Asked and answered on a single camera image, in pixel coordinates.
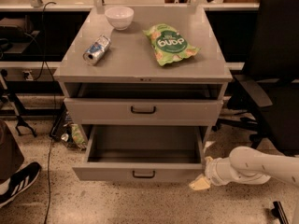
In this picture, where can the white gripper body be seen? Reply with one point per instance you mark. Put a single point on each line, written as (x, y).
(212, 172)

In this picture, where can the grey drawer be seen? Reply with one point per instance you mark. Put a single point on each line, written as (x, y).
(143, 111)
(142, 153)

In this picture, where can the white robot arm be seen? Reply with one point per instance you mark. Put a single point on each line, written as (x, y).
(249, 166)

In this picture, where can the grey drawer cabinet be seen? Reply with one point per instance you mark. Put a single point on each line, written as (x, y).
(129, 69)

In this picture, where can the grey top drawer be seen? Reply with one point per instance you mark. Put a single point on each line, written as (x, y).
(143, 111)

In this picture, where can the black bar on floor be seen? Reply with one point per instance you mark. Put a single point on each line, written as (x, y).
(278, 212)

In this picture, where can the black office chair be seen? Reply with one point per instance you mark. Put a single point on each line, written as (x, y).
(267, 86)

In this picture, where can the green chip bag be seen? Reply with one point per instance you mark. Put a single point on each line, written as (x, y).
(168, 44)

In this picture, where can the silver blue soda can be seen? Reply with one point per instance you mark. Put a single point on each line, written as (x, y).
(97, 50)

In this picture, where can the white ceramic bowl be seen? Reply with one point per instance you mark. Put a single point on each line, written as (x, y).
(120, 18)

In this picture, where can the black white sneaker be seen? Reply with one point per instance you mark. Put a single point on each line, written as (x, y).
(18, 183)

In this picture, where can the dark trouser leg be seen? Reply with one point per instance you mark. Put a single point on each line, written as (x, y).
(11, 157)

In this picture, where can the black stand leg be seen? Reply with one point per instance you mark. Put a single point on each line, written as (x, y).
(15, 104)

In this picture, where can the wire basket with trash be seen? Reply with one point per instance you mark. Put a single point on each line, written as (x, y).
(66, 131)

